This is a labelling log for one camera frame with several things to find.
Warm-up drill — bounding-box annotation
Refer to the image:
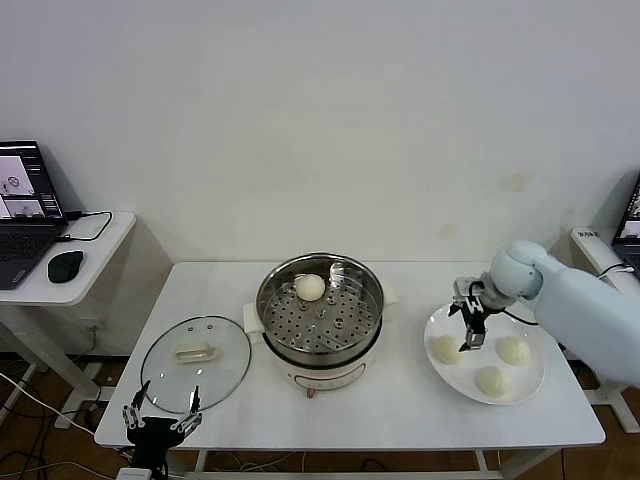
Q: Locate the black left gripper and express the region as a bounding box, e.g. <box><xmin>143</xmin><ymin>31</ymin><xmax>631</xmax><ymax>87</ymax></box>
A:
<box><xmin>122</xmin><ymin>380</ymin><xmax>205</xmax><ymax>470</ymax></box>

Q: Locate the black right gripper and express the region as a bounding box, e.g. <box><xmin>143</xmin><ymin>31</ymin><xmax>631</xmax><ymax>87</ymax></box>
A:
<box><xmin>448</xmin><ymin>292</ymin><xmax>494</xmax><ymax>355</ymax></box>

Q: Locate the white steamed baozi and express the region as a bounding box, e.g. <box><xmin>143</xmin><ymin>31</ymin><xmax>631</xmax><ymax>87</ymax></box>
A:
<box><xmin>430</xmin><ymin>335</ymin><xmax>462</xmax><ymax>365</ymax></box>
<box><xmin>473</xmin><ymin>365</ymin><xmax>514</xmax><ymax>400</ymax></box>
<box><xmin>293</xmin><ymin>273</ymin><xmax>326</xmax><ymax>302</ymax></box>
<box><xmin>494</xmin><ymin>335</ymin><xmax>531</xmax><ymax>365</ymax></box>

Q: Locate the glass lid with cream handle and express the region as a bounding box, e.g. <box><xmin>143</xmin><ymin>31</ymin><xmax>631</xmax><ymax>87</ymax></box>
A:
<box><xmin>140</xmin><ymin>314</ymin><xmax>252</xmax><ymax>414</ymax></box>

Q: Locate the stainless steel steamer pot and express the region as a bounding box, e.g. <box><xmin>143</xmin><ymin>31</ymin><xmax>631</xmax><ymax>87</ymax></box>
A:
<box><xmin>243</xmin><ymin>253</ymin><xmax>400</xmax><ymax>354</ymax></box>

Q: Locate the white round plate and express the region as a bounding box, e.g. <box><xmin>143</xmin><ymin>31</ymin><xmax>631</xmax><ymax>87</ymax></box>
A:
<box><xmin>423</xmin><ymin>300</ymin><xmax>546</xmax><ymax>406</ymax></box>

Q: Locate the white side table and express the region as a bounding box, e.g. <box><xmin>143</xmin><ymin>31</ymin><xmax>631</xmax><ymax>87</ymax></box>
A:
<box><xmin>0</xmin><ymin>211</ymin><xmax>137</xmax><ymax>431</ymax></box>
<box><xmin>569</xmin><ymin>227</ymin><xmax>640</xmax><ymax>434</ymax></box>

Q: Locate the cream electric cooker base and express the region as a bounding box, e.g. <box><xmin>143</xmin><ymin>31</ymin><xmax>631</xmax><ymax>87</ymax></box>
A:
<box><xmin>252</xmin><ymin>319</ymin><xmax>385</xmax><ymax>400</ymax></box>

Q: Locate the black computer mouse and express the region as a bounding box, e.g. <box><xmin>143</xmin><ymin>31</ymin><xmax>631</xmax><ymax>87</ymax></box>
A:
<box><xmin>47</xmin><ymin>250</ymin><xmax>85</xmax><ymax>284</ymax></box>

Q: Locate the open black laptop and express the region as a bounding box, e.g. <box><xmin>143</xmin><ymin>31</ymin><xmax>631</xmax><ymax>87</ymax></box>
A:
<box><xmin>0</xmin><ymin>139</ymin><xmax>70</xmax><ymax>291</ymax></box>
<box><xmin>610</xmin><ymin>172</ymin><xmax>640</xmax><ymax>274</ymax></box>

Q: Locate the white table leg frame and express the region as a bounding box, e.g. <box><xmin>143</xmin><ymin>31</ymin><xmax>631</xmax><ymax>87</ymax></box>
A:
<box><xmin>169</xmin><ymin>448</ymin><xmax>566</xmax><ymax>480</ymax></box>

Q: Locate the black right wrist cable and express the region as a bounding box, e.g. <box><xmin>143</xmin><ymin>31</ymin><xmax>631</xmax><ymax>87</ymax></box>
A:
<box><xmin>498</xmin><ymin>307</ymin><xmax>541</xmax><ymax>327</ymax></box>

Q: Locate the white cable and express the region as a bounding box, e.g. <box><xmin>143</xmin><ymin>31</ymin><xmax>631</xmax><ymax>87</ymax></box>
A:
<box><xmin>597</xmin><ymin>263</ymin><xmax>637</xmax><ymax>281</ymax></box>

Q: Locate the black laptop charger cable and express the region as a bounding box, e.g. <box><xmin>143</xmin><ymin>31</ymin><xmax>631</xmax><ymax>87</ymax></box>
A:
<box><xmin>53</xmin><ymin>209</ymin><xmax>114</xmax><ymax>245</ymax></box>

